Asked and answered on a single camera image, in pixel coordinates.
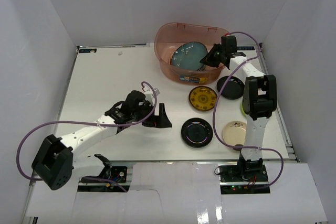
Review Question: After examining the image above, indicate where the dark teal ceramic plate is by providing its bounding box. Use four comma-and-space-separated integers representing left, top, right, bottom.
170, 41, 208, 71

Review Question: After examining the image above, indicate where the black glossy plate front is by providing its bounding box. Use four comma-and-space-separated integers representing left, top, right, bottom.
181, 118, 213, 148

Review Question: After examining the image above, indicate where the yellow patterned black plate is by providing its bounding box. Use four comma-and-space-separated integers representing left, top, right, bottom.
188, 86, 217, 112

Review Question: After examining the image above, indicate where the beige ceramic plate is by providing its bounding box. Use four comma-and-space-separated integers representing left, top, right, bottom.
222, 121, 247, 147

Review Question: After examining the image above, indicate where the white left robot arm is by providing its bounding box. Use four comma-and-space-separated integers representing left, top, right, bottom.
31, 90, 172, 190

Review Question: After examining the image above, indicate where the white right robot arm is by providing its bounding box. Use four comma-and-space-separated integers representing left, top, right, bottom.
201, 32, 277, 182

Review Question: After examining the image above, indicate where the translucent pink plastic bin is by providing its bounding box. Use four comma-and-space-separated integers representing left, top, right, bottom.
154, 23, 228, 85

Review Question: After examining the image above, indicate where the right blue corner label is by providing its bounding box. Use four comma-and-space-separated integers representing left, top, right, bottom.
237, 46, 255, 51

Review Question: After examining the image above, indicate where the blue corner label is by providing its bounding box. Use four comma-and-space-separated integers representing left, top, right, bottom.
237, 46, 255, 51
78, 48, 97, 54

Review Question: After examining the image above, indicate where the black plate rear right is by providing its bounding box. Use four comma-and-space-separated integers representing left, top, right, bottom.
221, 76, 245, 100

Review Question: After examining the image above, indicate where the lime green plate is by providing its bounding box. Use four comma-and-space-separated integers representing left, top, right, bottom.
240, 101, 247, 117

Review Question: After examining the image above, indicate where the left blue corner label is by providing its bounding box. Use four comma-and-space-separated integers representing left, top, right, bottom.
78, 48, 97, 54

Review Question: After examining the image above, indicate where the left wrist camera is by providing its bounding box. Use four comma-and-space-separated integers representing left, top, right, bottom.
143, 87, 160, 105

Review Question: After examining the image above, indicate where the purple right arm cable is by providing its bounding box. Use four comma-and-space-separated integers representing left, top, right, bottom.
212, 31, 284, 188

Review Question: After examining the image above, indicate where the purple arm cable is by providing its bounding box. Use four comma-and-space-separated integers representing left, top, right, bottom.
16, 81, 158, 192
212, 31, 284, 188

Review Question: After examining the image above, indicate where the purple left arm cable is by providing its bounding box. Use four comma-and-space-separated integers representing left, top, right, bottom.
16, 81, 158, 192

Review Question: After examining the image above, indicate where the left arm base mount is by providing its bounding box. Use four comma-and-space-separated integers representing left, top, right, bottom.
98, 166, 128, 184

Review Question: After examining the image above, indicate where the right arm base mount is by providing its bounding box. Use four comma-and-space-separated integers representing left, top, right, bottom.
214, 165, 269, 186

